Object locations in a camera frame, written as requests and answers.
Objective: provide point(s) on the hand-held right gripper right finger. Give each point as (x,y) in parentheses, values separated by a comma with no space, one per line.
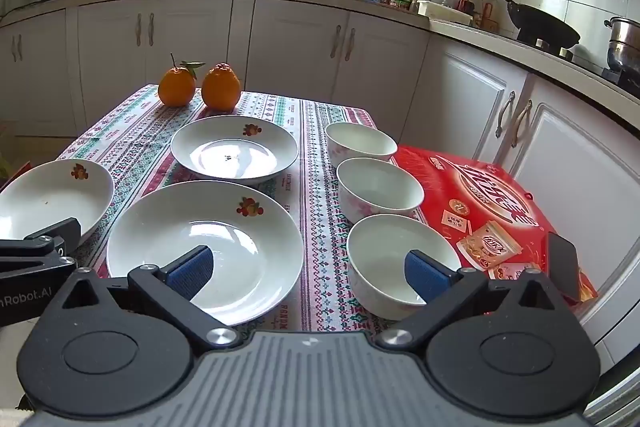
(430,277)

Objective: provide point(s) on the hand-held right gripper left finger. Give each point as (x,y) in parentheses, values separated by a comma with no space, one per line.
(192,272)

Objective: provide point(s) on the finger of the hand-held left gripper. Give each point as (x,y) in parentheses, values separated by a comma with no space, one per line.
(55,234)

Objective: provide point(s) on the large white fruit-print plate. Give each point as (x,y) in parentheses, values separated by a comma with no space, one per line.
(150,247)

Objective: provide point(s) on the white bowl with pink flowers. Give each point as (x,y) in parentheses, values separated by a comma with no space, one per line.
(380,257)
(360,141)
(380,192)

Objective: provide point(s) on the white plate with stained centre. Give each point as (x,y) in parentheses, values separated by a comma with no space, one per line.
(260,152)

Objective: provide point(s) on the large red printed box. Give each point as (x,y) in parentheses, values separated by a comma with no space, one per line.
(450,187)

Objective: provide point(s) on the black phone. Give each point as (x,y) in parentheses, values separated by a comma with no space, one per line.
(562,264)

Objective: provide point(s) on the patterned tablecloth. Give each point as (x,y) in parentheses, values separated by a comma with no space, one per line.
(320,187)

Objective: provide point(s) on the bumpy orange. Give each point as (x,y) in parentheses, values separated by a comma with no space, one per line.
(221,88)

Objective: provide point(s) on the orange with stem and leaf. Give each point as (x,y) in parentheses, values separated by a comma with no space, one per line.
(176,86)

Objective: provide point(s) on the white plastic tray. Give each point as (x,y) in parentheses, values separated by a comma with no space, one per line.
(445,12)

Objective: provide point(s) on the gas stove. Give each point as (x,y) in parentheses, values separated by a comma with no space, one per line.
(590,62)

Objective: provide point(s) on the black wok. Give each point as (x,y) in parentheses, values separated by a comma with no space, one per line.
(542,24)

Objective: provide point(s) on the condiment bottle with dark liquid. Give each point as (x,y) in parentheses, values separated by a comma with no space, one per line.
(467,2)

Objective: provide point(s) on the steel pot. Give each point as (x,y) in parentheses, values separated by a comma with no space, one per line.
(625,42)

